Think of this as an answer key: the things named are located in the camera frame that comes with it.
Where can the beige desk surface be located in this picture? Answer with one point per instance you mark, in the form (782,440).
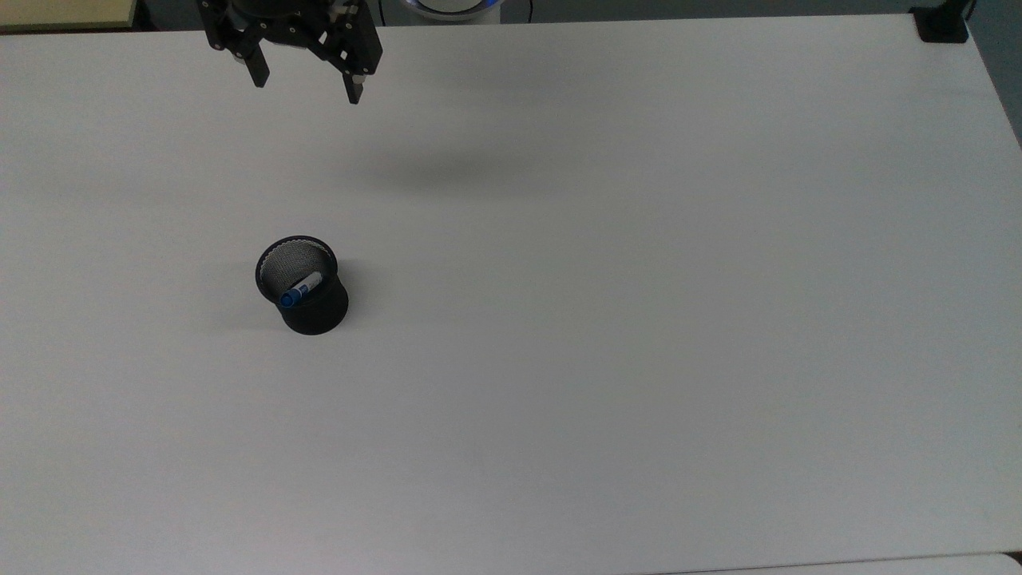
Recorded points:
(64,12)

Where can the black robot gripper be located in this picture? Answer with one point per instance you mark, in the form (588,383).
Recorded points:
(287,20)

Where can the black camera stand with clamp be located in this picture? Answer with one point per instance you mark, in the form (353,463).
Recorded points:
(942,25)

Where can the black mesh pen cup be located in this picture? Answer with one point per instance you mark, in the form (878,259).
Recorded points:
(313,315)

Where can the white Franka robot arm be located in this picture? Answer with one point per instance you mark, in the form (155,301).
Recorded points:
(453,6)

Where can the blue and white marker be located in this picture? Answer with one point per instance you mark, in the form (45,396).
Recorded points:
(297,291)

